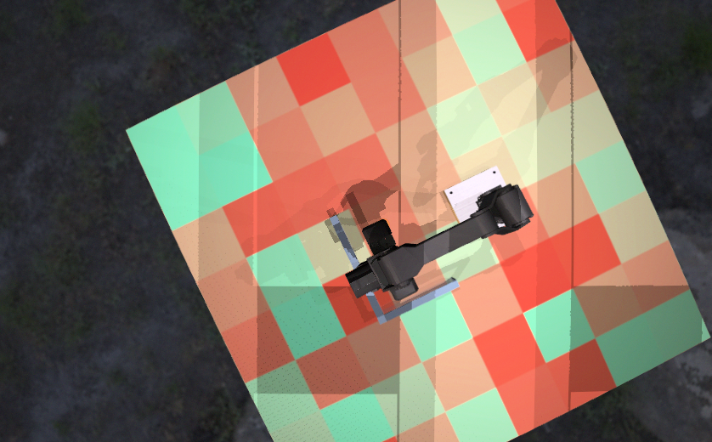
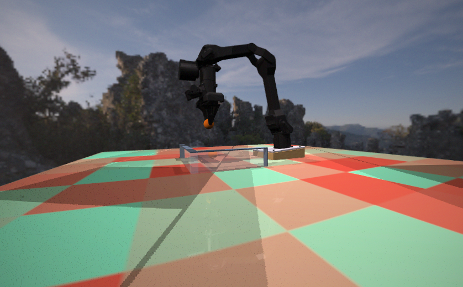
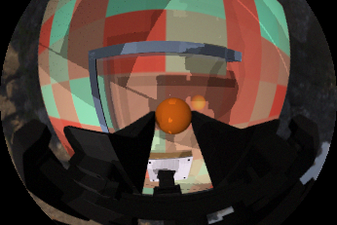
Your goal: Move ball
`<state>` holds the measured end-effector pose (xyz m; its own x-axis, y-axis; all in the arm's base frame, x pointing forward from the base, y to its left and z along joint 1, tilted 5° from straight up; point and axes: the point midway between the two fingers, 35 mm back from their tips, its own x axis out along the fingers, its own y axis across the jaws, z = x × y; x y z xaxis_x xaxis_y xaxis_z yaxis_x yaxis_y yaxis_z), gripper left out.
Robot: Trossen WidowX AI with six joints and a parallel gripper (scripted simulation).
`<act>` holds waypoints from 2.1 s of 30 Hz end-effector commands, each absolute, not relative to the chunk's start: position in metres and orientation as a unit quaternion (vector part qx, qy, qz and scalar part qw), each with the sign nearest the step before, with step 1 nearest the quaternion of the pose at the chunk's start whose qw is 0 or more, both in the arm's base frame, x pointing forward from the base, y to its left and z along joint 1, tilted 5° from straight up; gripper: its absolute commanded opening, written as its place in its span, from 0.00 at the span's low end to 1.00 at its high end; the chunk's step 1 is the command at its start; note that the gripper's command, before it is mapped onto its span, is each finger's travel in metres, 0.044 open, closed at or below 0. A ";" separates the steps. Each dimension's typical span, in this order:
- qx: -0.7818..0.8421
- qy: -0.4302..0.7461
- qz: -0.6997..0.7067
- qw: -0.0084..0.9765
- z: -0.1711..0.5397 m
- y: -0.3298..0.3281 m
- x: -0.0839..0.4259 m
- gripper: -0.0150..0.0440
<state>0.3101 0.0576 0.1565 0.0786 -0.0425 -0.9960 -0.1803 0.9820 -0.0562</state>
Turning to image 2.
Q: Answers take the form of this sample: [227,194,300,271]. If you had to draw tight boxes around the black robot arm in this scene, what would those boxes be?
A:
[178,43,293,149]

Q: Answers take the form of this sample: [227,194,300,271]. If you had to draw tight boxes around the orange ball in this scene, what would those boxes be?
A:
[204,119,214,129]

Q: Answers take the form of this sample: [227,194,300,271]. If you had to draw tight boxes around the low clear walls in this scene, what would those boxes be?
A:
[180,146,267,174]

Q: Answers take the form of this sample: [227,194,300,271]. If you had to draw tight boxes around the clear blue l-shaped low wall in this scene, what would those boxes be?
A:
[180,144,268,167]

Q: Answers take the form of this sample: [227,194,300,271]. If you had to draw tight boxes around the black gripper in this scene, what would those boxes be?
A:
[196,80,224,125]

